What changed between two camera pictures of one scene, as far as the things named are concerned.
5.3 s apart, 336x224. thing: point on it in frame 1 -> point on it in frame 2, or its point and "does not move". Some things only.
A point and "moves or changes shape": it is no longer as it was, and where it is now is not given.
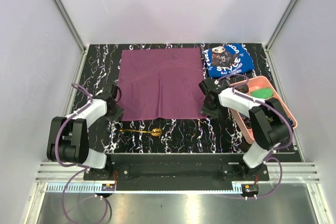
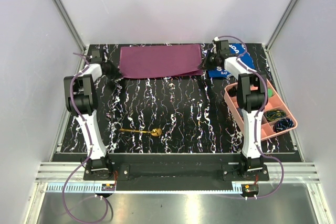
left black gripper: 117,116 -> 116,74
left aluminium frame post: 57,1 does not move
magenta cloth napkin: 161,83 moves or changes shape
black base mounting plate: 171,172 does not move
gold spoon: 156,131 does not move
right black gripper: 213,114 -> 202,66
